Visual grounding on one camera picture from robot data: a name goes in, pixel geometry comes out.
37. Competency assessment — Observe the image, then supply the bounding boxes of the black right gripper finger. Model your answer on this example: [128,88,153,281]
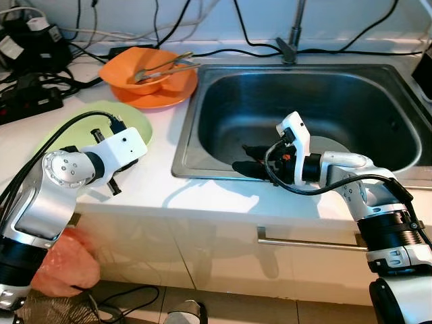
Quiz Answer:
[242,142,276,160]
[232,159,274,180]

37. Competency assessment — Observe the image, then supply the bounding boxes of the green plate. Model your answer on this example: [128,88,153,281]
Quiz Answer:
[39,101,153,157]

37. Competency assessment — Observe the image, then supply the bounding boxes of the stainless steel sink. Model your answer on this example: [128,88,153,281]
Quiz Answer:
[171,63,432,182]

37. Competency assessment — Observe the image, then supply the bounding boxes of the red plastic bag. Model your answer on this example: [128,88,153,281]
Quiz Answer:
[30,227,102,298]

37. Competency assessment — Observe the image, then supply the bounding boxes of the orange plate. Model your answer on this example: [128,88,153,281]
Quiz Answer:
[118,64,199,110]

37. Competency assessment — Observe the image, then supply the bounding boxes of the steel faucet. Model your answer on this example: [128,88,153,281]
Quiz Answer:
[275,0,308,66]

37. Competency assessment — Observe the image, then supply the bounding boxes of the white sink cabinet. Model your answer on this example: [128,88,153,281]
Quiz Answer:
[67,196,432,308]

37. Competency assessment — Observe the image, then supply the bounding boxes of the metal tongs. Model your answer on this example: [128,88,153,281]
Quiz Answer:
[132,51,201,85]

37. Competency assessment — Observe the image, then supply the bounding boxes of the black power strip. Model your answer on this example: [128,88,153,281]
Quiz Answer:
[0,84,66,126]

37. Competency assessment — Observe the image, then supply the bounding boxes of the orange bowl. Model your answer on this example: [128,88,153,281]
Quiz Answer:
[99,46,178,95]

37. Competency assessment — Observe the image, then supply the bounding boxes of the flat black power brick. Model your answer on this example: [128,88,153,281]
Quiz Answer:
[108,44,157,58]

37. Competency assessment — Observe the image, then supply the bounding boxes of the brown wicker basket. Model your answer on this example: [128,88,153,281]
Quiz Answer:
[17,289,99,324]

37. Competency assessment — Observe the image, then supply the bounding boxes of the black charger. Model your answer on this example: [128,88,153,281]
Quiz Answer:
[0,17,72,75]

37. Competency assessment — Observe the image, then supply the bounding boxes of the white plug adapter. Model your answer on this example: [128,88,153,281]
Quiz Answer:
[26,16,49,32]

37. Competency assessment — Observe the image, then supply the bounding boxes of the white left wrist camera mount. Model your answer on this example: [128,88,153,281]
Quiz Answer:
[94,126,149,180]

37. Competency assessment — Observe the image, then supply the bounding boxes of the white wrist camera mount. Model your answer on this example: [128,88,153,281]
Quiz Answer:
[275,111,312,184]
[94,126,149,180]

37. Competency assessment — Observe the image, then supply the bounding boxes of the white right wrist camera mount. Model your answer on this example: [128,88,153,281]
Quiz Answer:
[275,111,312,184]

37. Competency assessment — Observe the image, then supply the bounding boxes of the steel drawer handle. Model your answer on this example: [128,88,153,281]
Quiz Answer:
[256,226,369,252]

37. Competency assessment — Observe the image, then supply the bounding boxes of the black power cable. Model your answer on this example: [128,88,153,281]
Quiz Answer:
[300,0,423,55]
[234,0,283,53]

